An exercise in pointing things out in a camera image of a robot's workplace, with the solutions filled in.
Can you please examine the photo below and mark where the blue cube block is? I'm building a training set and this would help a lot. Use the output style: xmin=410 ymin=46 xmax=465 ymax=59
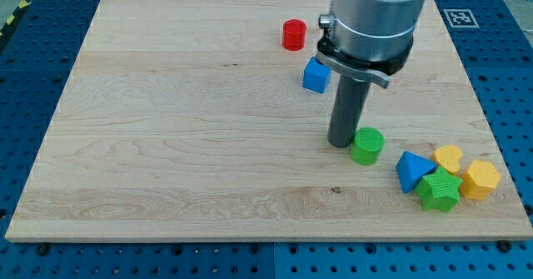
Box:
xmin=302 ymin=57 xmax=331 ymax=93

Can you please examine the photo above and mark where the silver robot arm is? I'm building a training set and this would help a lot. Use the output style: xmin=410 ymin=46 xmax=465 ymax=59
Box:
xmin=316 ymin=0 xmax=425 ymax=88

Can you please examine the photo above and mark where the light wooden board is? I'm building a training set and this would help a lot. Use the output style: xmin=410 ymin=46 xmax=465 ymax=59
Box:
xmin=6 ymin=0 xmax=532 ymax=243

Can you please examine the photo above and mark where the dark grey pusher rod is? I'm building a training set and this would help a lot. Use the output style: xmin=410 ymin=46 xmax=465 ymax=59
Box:
xmin=327 ymin=75 xmax=370 ymax=148

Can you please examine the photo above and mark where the red cylinder block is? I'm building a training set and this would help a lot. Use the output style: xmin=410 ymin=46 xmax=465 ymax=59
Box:
xmin=281 ymin=19 xmax=306 ymax=51

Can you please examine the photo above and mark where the green cylinder block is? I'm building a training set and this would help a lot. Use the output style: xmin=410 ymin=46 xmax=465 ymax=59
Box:
xmin=350 ymin=127 xmax=385 ymax=166

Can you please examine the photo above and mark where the blue triangle block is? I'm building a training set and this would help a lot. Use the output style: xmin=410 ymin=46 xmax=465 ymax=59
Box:
xmin=396 ymin=151 xmax=437 ymax=193

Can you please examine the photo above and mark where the green star block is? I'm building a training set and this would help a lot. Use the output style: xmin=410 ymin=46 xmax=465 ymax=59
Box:
xmin=414 ymin=166 xmax=463 ymax=212

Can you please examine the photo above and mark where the yellow heart block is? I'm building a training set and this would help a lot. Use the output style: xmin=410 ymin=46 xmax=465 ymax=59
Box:
xmin=431 ymin=145 xmax=463 ymax=175

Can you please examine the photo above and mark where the yellow hexagon block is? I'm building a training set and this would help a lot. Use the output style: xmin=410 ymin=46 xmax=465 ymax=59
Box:
xmin=459 ymin=160 xmax=501 ymax=201

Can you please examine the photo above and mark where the white fiducial marker tag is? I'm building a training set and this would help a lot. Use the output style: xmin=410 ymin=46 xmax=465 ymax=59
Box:
xmin=444 ymin=8 xmax=479 ymax=28

